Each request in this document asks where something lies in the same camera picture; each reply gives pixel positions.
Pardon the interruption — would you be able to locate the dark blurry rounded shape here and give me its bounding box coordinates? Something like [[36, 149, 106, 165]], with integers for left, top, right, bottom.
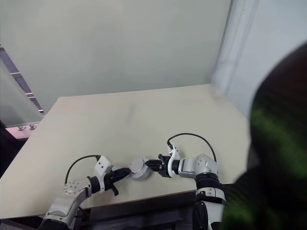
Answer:
[[220, 41, 307, 230]]

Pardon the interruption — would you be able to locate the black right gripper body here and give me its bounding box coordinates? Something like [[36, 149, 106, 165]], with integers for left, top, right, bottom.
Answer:
[[157, 154, 171, 178]]

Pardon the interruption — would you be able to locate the silver round motor lid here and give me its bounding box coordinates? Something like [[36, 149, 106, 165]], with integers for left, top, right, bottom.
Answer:
[[130, 156, 149, 175]]

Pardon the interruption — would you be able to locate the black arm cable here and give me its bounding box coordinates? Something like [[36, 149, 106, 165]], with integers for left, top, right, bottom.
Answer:
[[65, 155, 102, 185], [166, 133, 217, 164]]

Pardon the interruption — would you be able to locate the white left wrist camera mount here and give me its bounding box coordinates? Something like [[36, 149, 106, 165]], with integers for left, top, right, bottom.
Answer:
[[94, 155, 114, 193]]

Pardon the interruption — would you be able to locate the dark slatted rail strip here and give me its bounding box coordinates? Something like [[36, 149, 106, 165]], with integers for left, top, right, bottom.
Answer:
[[0, 42, 46, 116]]

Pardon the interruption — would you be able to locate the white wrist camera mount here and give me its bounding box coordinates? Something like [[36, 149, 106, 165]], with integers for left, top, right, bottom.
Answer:
[[167, 143, 181, 178], [94, 155, 114, 193]]

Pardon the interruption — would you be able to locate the frosted glass panel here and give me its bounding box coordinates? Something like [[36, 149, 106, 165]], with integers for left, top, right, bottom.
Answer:
[[0, 59, 43, 128]]

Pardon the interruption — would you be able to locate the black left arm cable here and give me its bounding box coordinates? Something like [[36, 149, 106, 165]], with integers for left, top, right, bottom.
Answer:
[[65, 155, 102, 185]]

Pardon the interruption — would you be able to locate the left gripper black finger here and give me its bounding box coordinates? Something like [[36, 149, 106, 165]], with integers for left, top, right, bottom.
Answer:
[[112, 172, 130, 184], [113, 167, 131, 177]]

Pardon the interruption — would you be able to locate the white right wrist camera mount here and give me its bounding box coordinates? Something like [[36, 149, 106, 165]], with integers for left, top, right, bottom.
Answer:
[[167, 143, 181, 178]]

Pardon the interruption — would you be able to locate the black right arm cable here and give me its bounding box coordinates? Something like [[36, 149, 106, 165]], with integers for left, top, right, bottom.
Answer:
[[166, 133, 217, 164]]

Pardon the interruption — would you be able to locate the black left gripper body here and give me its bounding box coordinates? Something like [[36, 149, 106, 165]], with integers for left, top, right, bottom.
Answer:
[[104, 168, 120, 196]]

